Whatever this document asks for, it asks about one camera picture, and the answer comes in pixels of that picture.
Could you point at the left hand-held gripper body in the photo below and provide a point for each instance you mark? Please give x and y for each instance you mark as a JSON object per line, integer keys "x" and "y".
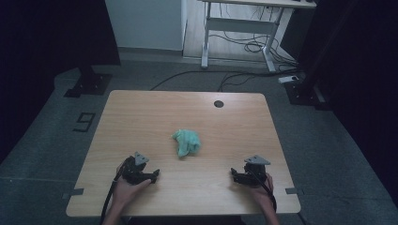
{"x": 135, "y": 173}

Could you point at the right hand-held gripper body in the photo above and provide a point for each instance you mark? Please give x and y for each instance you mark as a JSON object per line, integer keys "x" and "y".
{"x": 256, "y": 173}

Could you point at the green cloth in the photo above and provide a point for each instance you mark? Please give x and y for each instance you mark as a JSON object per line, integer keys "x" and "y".
{"x": 187, "y": 142}

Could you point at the person's left hand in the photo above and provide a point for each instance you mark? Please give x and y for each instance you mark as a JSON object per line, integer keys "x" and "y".
{"x": 128, "y": 191}

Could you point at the person's right hand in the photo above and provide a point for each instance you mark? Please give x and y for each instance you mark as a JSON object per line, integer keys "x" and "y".
{"x": 262, "y": 193}

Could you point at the grey tape piece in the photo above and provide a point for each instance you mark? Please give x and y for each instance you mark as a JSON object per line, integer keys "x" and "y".
{"x": 293, "y": 190}
{"x": 73, "y": 192}

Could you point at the round black table grommet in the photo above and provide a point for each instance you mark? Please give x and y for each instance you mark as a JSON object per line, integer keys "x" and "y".
{"x": 218, "y": 104}

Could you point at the black tape floor mark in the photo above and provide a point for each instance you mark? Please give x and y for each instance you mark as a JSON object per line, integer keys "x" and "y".
{"x": 85, "y": 122}

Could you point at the black stand base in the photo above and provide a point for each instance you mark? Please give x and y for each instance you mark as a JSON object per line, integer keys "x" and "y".
{"x": 90, "y": 83}
{"x": 305, "y": 93}

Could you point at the white power strip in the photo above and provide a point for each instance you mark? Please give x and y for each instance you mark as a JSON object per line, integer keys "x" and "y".
{"x": 288, "y": 79}

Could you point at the dark curtain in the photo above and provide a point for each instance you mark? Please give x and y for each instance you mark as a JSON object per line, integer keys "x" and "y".
{"x": 47, "y": 47}
{"x": 359, "y": 62}

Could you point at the white desk frame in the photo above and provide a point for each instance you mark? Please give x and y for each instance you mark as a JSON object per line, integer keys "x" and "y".
{"x": 241, "y": 25}

